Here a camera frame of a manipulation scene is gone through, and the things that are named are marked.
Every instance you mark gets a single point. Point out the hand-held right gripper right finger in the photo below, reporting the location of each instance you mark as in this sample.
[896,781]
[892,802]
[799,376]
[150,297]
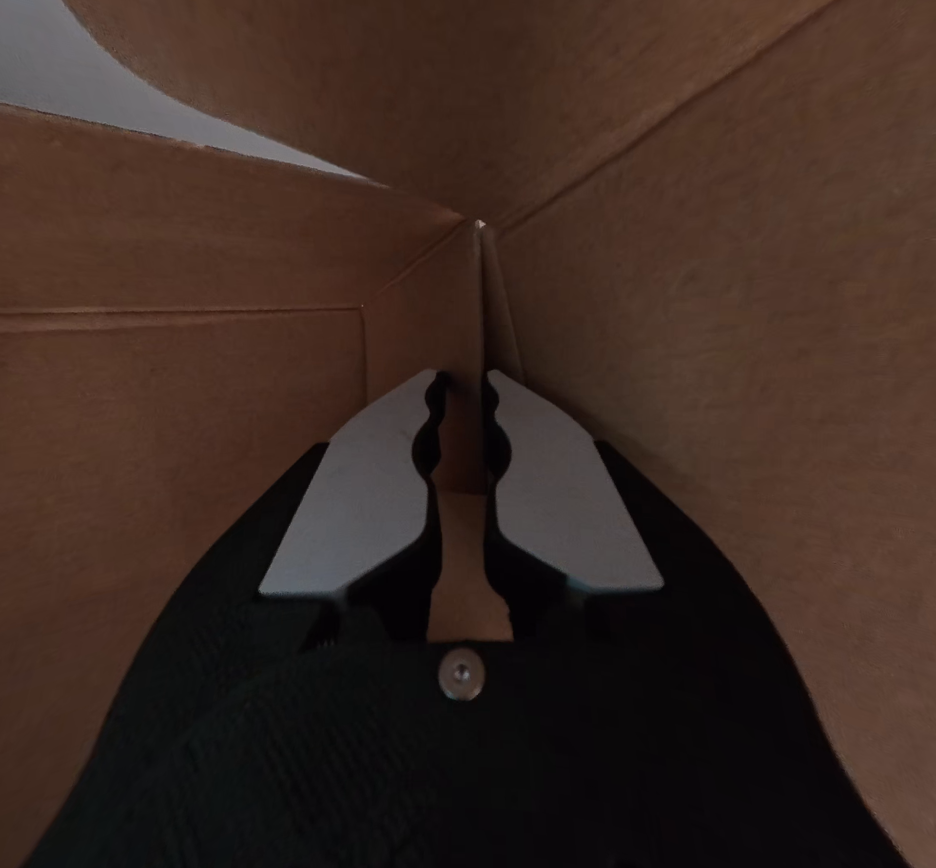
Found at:
[570,502]

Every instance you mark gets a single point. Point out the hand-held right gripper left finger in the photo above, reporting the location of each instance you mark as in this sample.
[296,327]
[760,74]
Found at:
[344,509]

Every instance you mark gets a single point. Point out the white cardboard mailer box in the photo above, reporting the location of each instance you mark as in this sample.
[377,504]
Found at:
[658,297]

